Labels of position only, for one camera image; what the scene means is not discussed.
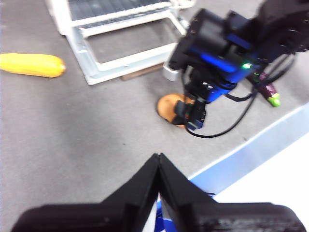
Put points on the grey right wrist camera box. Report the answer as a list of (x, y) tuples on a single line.
[(171, 72)]

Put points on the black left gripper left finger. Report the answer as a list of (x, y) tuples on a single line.
[(96, 217)]

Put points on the yellow corn cob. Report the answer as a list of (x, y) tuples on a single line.
[(31, 64)]

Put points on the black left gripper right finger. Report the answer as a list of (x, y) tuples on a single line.
[(229, 217)]

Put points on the brown potato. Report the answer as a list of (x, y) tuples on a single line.
[(166, 107)]

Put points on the purple eggplant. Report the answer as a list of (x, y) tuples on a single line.
[(265, 90)]

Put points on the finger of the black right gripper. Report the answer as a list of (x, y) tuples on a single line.
[(182, 112), (198, 116)]

